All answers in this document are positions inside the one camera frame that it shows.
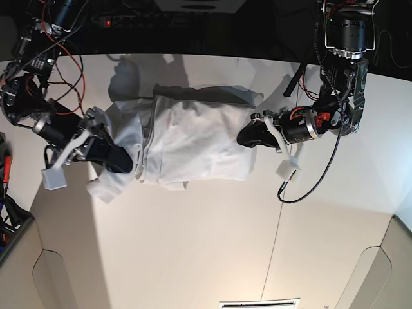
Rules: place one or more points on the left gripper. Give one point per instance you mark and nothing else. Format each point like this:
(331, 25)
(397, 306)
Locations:
(297, 125)

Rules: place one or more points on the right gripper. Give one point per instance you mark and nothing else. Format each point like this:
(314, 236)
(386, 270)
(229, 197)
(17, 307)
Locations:
(99, 147)

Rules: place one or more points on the white t-shirt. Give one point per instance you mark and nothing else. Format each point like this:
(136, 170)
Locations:
(173, 133)

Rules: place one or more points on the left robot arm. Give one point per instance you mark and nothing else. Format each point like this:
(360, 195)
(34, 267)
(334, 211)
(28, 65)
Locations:
(344, 32)

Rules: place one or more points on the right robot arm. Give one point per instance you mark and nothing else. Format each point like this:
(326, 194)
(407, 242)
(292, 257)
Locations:
(26, 79)

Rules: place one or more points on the black power strip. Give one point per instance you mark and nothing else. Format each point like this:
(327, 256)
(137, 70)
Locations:
(150, 21)

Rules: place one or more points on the black tool tray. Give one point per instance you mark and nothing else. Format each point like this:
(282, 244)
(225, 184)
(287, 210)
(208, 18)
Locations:
(13, 225)

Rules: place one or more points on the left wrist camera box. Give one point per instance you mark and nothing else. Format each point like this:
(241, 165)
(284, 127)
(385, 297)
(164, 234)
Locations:
(289, 167)

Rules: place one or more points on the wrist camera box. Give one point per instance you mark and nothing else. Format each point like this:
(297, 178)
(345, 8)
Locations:
(289, 167)
(53, 178)

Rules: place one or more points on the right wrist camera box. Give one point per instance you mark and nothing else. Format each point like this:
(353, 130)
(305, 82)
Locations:
(53, 178)

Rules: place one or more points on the orange handled tool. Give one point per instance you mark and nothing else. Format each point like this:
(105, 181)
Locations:
(6, 171)

